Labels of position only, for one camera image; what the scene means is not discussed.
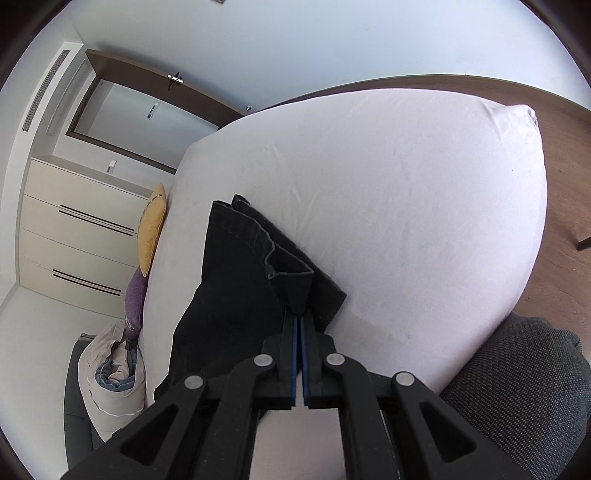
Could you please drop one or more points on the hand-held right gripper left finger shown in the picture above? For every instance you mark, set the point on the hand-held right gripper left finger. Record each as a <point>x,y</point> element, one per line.
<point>290,350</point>

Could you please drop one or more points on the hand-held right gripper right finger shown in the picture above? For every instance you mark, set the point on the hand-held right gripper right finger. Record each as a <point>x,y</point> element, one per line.
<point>304,350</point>

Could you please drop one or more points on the black denim pants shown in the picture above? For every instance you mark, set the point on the black denim pants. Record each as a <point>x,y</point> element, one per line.
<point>231,286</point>

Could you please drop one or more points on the purple pillow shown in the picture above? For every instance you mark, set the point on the purple pillow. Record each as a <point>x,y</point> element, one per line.
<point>136,295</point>

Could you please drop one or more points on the bed with white sheet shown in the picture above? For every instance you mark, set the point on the bed with white sheet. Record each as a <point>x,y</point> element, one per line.
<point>392,207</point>

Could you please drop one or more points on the rolled grey duvet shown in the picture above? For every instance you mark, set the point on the rolled grey duvet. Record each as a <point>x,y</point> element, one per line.
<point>111,392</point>

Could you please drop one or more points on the yellow pillow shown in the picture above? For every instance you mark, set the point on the yellow pillow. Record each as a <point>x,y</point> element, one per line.
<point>152,226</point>

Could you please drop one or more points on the dark grey headboard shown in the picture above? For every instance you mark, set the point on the dark grey headboard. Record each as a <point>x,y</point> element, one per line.
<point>76,424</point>

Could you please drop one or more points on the cream wardrobe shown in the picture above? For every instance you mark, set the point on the cream wardrobe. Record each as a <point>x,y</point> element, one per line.
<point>69,244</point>

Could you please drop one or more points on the brown wooden door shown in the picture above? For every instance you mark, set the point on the brown wooden door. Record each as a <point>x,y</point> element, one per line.
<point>207,99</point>

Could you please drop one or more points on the dark furniture leg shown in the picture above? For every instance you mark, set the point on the dark furniture leg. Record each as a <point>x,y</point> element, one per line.
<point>582,242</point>

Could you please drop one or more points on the white air vent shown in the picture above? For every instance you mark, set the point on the white air vent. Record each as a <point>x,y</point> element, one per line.
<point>44,92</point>

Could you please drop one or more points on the white wall thermostat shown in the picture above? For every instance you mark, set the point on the white wall thermostat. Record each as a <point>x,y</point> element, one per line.
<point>110,167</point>

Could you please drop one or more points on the brown door frame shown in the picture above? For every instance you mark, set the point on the brown door frame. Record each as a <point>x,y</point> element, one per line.
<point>78,120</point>

